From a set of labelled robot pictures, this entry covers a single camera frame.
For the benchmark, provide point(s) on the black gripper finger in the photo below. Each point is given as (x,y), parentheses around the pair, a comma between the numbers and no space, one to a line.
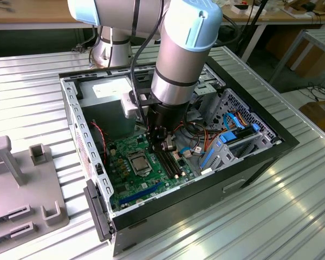
(158,134)
(170,143)

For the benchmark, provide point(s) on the CPU with silver top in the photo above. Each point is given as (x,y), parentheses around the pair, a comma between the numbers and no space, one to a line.
(140,165)

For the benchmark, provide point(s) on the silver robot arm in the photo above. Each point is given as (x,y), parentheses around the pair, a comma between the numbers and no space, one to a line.
(176,62)

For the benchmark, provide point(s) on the black RAM slot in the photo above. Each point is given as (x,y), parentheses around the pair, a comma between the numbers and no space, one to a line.
(174,168)
(168,168)

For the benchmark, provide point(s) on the green motherboard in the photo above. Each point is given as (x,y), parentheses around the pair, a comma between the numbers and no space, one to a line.
(155,178)

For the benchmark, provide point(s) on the grey metal drive cage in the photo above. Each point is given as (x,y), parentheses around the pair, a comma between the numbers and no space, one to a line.
(205,92)

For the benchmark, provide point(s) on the grey power supply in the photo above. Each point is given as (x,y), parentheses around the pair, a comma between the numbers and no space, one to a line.
(103,119)

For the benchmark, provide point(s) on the blue expansion slot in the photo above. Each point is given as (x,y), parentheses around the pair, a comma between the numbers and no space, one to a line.
(140,193)

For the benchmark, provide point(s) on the hard disk in blue carrier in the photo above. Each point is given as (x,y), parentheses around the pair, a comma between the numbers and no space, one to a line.
(228,137)

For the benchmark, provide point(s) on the black PC case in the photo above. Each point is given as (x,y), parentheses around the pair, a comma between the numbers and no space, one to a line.
(195,205)

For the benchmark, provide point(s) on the grey perforated disk bay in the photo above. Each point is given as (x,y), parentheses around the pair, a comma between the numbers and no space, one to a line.
(260,119)

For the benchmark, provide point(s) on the black plastic case latch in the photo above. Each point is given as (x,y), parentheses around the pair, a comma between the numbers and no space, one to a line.
(97,211)

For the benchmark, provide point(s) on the brown cardboard boxes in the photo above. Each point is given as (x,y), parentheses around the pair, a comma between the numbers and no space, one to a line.
(279,40)

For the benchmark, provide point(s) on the black slanted pole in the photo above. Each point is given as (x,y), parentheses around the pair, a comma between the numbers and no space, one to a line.
(260,12)

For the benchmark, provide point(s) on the grey parts rack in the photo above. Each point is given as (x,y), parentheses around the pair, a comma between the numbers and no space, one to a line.
(21,195)

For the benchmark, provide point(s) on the cardboard box with label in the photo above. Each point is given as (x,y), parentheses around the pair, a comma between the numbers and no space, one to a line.
(319,111)

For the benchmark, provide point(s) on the wooden desk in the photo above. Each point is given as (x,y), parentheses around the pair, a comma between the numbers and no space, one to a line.
(29,13)

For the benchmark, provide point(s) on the white metal table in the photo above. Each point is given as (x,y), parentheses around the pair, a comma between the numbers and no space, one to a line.
(322,38)

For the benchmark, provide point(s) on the black camera bracket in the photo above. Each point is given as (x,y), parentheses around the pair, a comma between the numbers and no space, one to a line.
(146,97)

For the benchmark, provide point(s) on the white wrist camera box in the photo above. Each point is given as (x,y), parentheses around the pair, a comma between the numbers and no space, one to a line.
(130,107)

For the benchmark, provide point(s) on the blue plastic rail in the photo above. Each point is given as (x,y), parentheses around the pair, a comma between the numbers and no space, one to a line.
(207,158)

